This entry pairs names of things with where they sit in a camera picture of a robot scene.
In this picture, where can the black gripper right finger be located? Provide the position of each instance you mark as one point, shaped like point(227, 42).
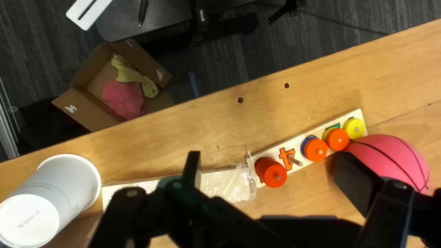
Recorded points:
point(356, 181)

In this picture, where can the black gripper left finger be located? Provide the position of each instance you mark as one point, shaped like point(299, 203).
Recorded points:
point(192, 174)

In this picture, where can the pink basketball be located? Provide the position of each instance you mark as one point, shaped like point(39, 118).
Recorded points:
point(391, 158)

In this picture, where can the wooden peg toy board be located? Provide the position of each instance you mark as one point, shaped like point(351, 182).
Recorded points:
point(265, 170)

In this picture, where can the orange letter piece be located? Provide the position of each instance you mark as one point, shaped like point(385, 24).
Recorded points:
point(287, 156)

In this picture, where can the pink cloth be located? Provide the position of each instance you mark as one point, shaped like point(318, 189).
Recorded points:
point(124, 100)

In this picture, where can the open cardboard box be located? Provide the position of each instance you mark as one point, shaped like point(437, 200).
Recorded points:
point(83, 100)

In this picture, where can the yellow-green cloth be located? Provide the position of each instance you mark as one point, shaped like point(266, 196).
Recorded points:
point(125, 74)

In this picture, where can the white paper cup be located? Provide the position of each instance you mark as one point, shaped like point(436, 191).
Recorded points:
point(58, 191)

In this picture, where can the black office chair base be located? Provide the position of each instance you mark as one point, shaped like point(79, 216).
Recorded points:
point(128, 19)

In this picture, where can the white flat device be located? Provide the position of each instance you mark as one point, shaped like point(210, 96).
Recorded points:
point(84, 13)

